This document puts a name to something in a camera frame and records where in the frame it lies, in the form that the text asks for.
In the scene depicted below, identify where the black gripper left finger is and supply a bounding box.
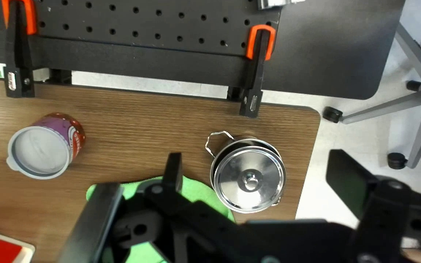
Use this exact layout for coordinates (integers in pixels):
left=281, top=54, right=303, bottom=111
left=57, top=183, right=126, bottom=263

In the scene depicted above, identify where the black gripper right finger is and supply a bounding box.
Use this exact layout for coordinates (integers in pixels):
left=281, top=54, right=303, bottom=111
left=326, top=149, right=383, bottom=224

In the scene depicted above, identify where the silver pot lid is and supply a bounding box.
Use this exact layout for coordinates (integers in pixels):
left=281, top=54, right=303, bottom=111
left=212, top=143, right=286, bottom=214

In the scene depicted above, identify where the purple red can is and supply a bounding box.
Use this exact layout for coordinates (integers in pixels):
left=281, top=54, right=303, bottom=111
left=4, top=113, right=88, bottom=181

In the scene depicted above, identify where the grey office chair base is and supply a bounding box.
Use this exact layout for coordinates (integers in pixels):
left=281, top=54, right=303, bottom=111
left=322, top=21, right=421, bottom=171

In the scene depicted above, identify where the green cloth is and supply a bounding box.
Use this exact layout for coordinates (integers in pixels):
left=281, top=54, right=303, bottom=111
left=83, top=174, right=237, bottom=263

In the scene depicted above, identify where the dark grey stand top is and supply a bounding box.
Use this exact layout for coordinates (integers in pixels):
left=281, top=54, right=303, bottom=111
left=260, top=0, right=408, bottom=102

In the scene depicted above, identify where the black orange bar clamp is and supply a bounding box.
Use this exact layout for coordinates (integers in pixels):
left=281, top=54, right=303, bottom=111
left=0, top=0, right=39, bottom=100
left=238, top=24, right=278, bottom=119

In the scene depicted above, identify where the black perforated mounting board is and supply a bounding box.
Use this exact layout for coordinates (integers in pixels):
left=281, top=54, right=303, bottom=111
left=0, top=0, right=284, bottom=88

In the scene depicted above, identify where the silver pot with handles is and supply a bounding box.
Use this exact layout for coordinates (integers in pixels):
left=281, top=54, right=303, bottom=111
left=203, top=129, right=288, bottom=216

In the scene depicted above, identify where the silver aluminium rail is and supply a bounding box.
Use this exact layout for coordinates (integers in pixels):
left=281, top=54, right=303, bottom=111
left=70, top=70, right=232, bottom=102

